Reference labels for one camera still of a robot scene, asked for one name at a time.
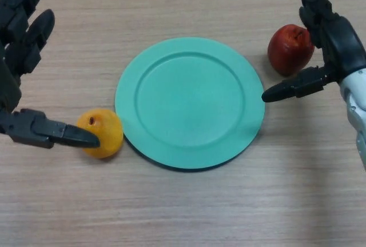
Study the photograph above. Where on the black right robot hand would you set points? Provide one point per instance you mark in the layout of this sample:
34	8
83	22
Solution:
340	44

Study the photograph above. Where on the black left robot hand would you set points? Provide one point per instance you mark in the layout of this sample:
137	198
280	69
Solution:
11	87

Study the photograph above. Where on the red apple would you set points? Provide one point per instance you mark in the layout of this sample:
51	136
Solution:
287	52

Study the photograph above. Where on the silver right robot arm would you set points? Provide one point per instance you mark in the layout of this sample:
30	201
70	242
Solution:
356	101

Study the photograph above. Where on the green round plate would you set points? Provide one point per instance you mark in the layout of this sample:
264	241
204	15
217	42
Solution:
190	104

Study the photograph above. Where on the yellow pear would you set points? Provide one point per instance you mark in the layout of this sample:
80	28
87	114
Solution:
107	128

